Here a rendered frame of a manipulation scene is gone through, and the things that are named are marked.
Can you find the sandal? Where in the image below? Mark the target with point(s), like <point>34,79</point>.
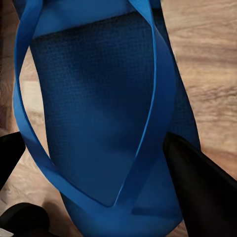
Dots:
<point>111,89</point>

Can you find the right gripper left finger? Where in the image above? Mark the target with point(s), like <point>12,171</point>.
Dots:
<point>12,147</point>

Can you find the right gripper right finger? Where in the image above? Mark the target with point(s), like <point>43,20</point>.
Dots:
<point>207,195</point>

